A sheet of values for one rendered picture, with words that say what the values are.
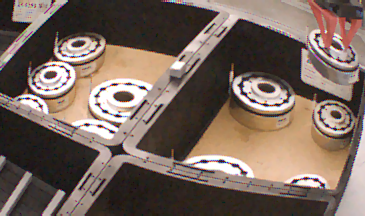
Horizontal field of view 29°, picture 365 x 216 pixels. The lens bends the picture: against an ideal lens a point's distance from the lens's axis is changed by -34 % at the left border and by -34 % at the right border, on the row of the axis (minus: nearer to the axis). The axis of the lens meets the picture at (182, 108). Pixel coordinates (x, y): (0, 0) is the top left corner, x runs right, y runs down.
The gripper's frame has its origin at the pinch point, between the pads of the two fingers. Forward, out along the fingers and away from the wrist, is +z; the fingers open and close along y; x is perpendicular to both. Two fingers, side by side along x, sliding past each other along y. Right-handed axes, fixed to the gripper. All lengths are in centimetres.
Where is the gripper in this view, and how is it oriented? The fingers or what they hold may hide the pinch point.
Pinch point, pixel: (336, 42)
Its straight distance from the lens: 109.3
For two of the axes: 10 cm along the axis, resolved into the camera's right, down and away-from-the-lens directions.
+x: -4.3, -5.3, 7.3
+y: 9.0, -1.6, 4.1
